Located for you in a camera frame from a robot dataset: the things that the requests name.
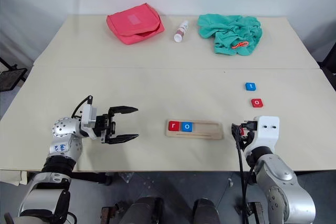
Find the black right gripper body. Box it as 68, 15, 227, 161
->
237, 129, 254, 147

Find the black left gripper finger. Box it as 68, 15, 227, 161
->
109, 106, 139, 117
106, 134, 139, 145

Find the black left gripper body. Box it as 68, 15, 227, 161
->
94, 113, 117, 144

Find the red letter o block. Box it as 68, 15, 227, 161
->
250, 98, 265, 109

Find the wooden letter tray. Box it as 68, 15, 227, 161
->
165, 120, 224, 141

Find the blue letter o block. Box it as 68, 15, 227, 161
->
180, 121, 194, 132

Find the clear plastic bag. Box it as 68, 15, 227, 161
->
119, 172, 135, 183

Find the dark rounded shape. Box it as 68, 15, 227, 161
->
127, 196, 165, 224
193, 198, 224, 224

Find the pink fabric pouch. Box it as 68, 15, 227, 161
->
106, 3, 165, 45

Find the small white bottle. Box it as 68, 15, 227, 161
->
173, 20, 190, 43

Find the black metal stand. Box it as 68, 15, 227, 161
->
0, 57, 28, 92

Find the crumpled green cloth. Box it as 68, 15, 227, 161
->
197, 13, 263, 57

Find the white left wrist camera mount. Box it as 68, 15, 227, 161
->
79, 104, 98, 140

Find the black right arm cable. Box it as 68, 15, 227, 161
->
230, 121, 259, 224

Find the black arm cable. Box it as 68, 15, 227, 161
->
71, 94, 94, 120
230, 121, 259, 224

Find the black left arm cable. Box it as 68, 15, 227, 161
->
71, 94, 94, 120

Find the black table frame bar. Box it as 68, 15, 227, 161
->
70, 171, 113, 187

